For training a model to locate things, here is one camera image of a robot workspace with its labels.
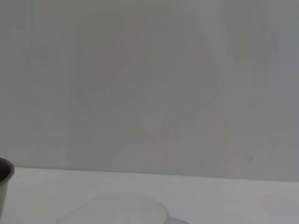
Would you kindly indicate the stainless steel mixing bowl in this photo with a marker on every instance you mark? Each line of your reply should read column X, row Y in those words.
column 5, row 172

